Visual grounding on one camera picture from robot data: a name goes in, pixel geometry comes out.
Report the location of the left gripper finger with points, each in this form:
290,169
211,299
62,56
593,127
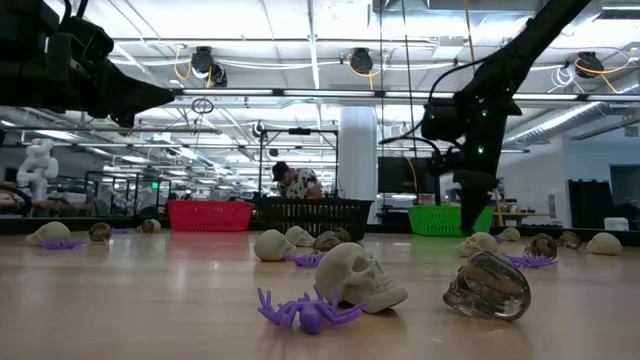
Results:
145,97

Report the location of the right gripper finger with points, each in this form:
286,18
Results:
475,210

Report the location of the cream plastic skull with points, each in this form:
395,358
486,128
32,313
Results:
604,243
355,280
50,231
272,245
479,244
510,234
299,236
156,226

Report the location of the purple plastic spider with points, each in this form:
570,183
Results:
122,231
311,317
306,260
61,244
530,261

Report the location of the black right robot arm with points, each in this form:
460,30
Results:
530,40

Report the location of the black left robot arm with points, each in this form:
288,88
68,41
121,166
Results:
20,50

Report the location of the green plastic basket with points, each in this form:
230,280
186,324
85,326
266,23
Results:
430,220

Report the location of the wooden desk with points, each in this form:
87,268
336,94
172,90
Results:
525,215

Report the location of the long ceiling light bar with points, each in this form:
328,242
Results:
225,92

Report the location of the black flat screen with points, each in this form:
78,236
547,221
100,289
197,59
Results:
400,175

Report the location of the white humanoid robot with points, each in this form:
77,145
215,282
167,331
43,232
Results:
37,165

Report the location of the black cabinet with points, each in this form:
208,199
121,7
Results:
590,205

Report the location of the white round pillar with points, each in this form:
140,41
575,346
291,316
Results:
357,150

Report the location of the red plastic basket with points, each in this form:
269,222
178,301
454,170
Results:
210,215

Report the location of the white plastic box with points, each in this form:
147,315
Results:
616,224

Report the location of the black plastic basket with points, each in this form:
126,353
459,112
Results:
310,215

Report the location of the person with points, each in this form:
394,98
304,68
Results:
300,185

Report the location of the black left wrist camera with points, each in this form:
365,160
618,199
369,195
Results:
85,42

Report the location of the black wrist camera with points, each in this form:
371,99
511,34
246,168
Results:
85,42
440,122

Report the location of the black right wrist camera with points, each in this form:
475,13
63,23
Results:
440,122

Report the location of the silver ceiling duct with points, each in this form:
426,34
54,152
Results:
560,120

